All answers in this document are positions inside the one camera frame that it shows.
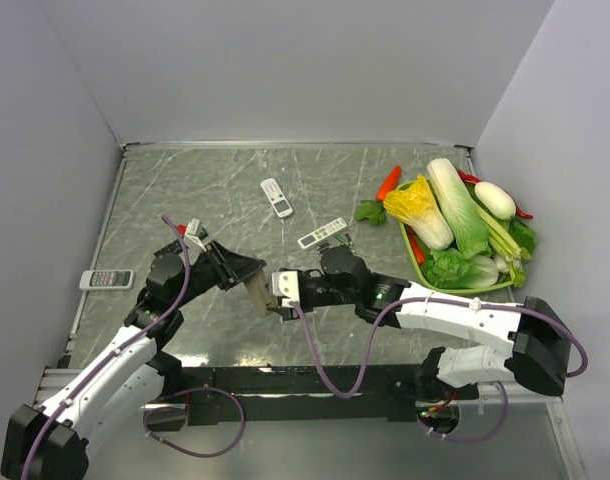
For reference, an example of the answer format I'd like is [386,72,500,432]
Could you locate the green napa cabbage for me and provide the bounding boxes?
[427,158,490,259]

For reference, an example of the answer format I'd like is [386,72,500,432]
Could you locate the white remote with blue button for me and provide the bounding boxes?
[244,270,277,318]

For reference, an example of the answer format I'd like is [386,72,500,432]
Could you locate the white grey remote left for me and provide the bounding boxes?
[79,270,134,292]

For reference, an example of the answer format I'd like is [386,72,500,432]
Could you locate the yellow napa cabbage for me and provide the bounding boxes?
[383,174,454,250]

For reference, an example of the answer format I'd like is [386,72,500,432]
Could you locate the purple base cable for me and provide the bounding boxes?
[143,387,247,460]

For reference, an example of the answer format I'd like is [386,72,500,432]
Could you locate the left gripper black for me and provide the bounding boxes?
[172,239,266,308]

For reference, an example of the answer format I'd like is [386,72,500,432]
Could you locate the celery stalks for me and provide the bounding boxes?
[476,205,531,261]

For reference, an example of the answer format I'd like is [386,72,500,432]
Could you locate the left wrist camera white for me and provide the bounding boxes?
[177,218,208,252]

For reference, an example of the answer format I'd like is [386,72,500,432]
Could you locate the red chili pepper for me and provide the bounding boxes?
[457,168,534,220]

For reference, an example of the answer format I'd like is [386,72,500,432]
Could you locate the white remote far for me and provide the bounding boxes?
[260,178,294,219]

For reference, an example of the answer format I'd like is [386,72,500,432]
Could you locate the white eggplant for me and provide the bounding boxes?
[474,181,516,220]

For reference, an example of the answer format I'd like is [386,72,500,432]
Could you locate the green lettuce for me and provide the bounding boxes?
[421,250,482,289]

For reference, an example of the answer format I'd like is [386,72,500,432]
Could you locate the green battery upper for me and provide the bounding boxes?
[335,233,353,248]

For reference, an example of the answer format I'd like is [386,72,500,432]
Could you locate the orange carrot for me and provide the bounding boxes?
[375,165,402,202]

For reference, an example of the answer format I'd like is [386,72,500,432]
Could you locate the white remote middle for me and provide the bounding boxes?
[297,217,348,250]

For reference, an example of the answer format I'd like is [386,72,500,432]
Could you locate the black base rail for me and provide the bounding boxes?
[157,364,479,426]

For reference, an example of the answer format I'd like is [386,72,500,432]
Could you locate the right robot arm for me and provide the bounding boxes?
[270,246,572,399]

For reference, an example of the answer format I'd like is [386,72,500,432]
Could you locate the green plastic tray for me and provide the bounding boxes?
[385,174,520,292]

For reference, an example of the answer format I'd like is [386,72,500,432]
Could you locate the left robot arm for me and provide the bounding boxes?
[1,241,266,479]

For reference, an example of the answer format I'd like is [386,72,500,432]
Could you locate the green leaf by carrot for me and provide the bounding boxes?
[354,200,386,225]

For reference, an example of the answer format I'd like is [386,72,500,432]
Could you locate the bok choy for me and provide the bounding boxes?
[464,254,510,289]

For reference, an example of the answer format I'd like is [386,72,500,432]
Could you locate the red pepper in tray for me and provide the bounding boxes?
[405,226,426,266]

